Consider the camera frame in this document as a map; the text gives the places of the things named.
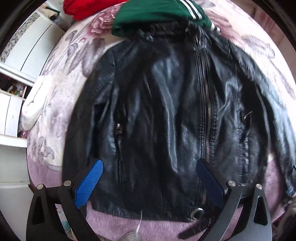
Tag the white knitted sweater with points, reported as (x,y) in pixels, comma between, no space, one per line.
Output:
(32,107)

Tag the black leather jacket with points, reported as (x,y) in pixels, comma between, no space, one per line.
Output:
(167,96)

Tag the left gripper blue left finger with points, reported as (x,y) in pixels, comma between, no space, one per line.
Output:
(85,182)

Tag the red folded quilt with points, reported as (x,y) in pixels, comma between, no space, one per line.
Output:
(81,9)

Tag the white wardrobe drawer unit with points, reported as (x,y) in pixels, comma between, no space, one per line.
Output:
(10,113)

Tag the floral purple bed blanket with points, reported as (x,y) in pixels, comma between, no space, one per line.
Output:
(71,63)

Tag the folded green striped garment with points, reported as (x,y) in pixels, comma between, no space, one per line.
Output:
(135,14)

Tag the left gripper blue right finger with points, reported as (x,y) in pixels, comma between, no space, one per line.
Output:
(212,181)

